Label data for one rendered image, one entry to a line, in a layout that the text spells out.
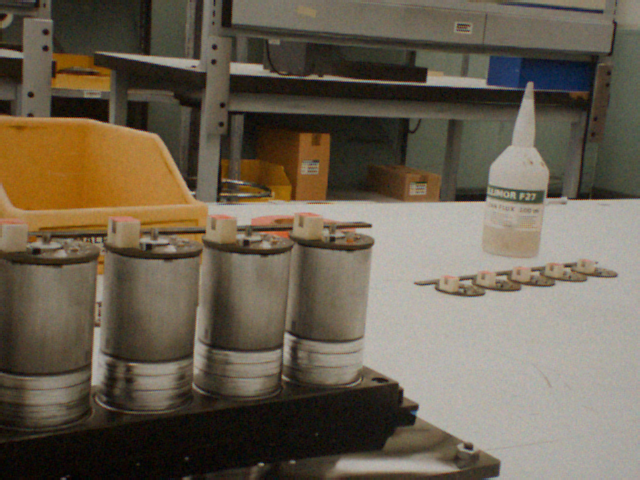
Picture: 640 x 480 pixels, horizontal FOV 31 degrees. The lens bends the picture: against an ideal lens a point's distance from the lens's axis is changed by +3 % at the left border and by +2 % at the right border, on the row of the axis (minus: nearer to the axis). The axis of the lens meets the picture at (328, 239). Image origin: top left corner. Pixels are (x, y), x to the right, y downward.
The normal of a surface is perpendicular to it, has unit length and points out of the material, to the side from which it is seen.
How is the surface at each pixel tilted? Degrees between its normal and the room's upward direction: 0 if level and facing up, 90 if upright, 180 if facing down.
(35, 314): 90
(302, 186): 90
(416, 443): 0
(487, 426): 0
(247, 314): 90
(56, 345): 90
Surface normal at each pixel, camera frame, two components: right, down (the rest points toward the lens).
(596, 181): -0.84, 0.03
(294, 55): -0.62, 0.09
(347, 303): 0.45, 0.20
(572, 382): 0.08, -0.98
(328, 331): 0.12, 0.19
